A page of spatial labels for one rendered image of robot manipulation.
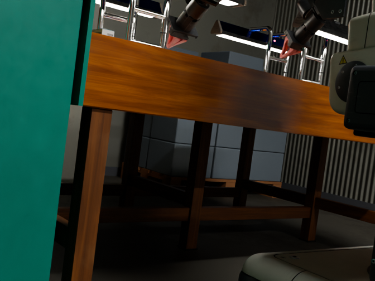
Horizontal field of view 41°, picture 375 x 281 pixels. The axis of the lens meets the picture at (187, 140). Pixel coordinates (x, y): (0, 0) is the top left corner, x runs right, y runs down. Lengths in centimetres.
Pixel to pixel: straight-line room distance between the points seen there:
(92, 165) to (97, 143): 6
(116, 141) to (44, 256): 332
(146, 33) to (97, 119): 338
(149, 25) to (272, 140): 150
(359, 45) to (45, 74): 75
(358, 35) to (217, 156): 281
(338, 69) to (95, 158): 66
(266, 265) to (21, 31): 77
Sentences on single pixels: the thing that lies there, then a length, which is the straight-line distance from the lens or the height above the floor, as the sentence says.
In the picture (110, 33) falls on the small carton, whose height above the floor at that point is 78.
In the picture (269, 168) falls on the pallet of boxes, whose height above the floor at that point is 25.
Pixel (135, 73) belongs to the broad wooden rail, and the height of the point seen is 68.
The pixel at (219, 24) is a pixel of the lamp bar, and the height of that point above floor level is 109.
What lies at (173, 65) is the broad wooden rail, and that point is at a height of 72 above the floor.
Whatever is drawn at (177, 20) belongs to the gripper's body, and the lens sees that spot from 163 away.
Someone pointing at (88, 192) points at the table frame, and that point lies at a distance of 134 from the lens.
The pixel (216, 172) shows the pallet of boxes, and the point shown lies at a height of 20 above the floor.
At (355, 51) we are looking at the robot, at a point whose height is 80.
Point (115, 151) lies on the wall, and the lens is 454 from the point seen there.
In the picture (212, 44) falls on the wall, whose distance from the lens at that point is 508.
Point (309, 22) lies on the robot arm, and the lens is 182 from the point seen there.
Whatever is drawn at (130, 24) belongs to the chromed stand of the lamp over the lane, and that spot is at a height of 90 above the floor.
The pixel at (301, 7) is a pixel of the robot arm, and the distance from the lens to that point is 186.
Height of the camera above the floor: 58
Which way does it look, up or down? 2 degrees down
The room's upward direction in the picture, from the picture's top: 7 degrees clockwise
